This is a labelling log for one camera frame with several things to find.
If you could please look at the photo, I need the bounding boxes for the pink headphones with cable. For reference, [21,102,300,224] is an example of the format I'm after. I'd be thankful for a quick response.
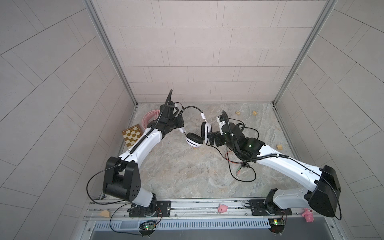
[142,109,160,129]

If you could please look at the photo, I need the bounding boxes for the white black headphones with cable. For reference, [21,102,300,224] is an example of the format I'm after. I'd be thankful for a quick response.
[176,103,257,183]

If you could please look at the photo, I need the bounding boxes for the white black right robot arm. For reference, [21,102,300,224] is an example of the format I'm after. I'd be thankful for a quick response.
[201,111,341,218]

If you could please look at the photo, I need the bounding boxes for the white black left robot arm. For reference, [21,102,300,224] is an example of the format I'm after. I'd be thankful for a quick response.
[99,90,181,217]

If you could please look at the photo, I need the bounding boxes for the wooden folding chess board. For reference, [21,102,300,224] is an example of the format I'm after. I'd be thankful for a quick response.
[122,124,143,149]

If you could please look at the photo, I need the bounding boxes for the pink pig toy centre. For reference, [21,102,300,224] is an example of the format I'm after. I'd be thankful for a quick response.
[218,204,228,214]

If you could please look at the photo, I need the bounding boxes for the pink pig toy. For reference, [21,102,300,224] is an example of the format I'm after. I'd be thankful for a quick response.
[218,204,228,214]
[301,208,315,223]

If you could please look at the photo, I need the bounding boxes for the right circuit board with led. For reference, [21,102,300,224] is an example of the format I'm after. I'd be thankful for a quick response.
[268,218,286,234]

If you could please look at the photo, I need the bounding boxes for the circuit board with led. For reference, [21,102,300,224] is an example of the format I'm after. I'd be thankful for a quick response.
[139,221,157,236]
[268,218,286,234]

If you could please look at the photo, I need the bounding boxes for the left circuit board with led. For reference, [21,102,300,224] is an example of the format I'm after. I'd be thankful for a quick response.
[139,221,157,236]

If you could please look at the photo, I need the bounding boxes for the pink pig toy right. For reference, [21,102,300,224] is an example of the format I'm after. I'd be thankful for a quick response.
[301,208,315,223]

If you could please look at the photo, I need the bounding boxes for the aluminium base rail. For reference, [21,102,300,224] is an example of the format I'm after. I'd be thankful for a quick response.
[77,198,346,240]

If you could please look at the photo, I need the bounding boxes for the beige wooden piece on rail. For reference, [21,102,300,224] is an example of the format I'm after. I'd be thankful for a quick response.
[99,210,111,218]

